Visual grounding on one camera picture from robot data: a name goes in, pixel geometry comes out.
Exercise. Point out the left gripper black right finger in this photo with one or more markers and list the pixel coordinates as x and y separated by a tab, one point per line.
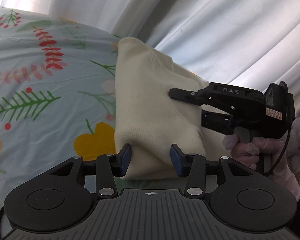
191	166

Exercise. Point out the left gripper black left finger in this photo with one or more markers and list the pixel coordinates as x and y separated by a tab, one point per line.
109	166

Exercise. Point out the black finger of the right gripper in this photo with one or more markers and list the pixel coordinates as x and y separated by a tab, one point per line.
216	121
187	96

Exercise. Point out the cream knit sweater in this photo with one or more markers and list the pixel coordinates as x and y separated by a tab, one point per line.
149	120

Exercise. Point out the purple plush teddy bear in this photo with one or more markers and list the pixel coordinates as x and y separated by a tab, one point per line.
293	148

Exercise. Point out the white sheer curtain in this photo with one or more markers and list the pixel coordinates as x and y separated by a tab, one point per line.
248	43

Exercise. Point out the floral light blue bedsheet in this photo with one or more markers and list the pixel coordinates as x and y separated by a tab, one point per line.
57	94

